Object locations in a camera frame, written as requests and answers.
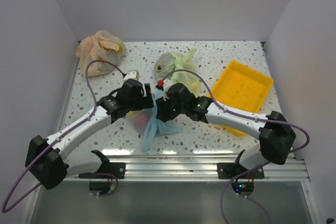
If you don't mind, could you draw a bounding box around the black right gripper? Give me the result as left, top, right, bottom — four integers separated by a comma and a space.
156, 94, 187, 122

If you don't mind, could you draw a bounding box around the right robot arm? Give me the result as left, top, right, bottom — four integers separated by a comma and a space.
155, 80, 296, 178

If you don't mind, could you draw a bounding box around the yellow plastic tray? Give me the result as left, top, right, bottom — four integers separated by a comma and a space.
207, 60, 275, 137

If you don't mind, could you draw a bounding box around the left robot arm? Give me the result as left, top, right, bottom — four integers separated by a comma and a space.
25, 79, 153, 189

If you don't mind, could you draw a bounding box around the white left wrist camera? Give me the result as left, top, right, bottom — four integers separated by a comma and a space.
123, 70, 140, 81

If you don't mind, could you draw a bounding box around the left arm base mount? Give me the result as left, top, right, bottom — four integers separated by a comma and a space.
78, 150, 125, 198

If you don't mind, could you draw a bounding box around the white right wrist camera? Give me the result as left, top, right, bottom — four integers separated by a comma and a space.
155, 79, 174, 101

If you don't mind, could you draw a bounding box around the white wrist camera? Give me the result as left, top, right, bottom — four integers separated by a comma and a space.
123, 70, 140, 81
155, 79, 174, 101

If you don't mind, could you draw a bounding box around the aluminium table edge rail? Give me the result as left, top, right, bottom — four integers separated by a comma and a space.
108, 154, 309, 182

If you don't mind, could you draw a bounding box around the orange plastic bag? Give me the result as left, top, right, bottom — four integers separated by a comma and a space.
75, 30, 126, 77

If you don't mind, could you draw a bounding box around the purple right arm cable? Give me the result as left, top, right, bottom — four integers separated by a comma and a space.
162, 69, 311, 224

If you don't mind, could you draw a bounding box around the green avocado plastic bag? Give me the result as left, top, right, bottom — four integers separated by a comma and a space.
154, 48, 200, 94

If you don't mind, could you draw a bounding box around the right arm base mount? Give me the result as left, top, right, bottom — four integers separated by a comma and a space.
217, 150, 265, 197

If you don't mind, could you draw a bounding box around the light blue plastic bag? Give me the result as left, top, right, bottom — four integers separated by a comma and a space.
126, 102, 181, 152

